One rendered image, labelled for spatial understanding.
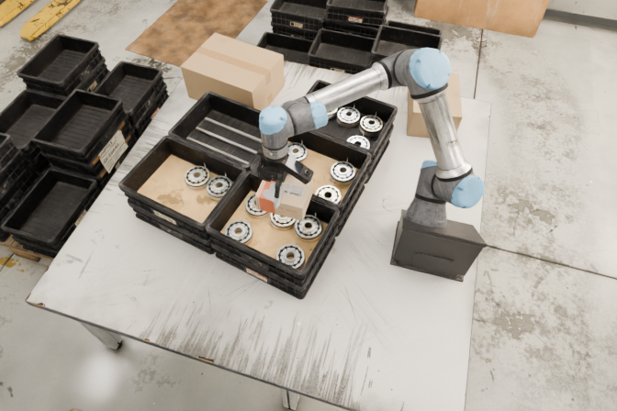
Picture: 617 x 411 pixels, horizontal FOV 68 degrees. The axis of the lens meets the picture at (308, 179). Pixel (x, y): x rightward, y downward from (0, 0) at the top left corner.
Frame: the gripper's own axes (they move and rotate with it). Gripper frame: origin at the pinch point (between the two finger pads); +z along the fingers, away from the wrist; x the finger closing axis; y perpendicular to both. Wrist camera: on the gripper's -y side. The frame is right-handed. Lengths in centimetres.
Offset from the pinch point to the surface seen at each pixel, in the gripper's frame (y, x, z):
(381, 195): -30, -37, 40
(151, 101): 118, -86, 70
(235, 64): 52, -77, 19
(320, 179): -5.0, -28.0, 26.7
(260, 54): 43, -88, 19
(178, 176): 51, -12, 26
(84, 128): 134, -48, 60
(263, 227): 9.3, 0.6, 26.7
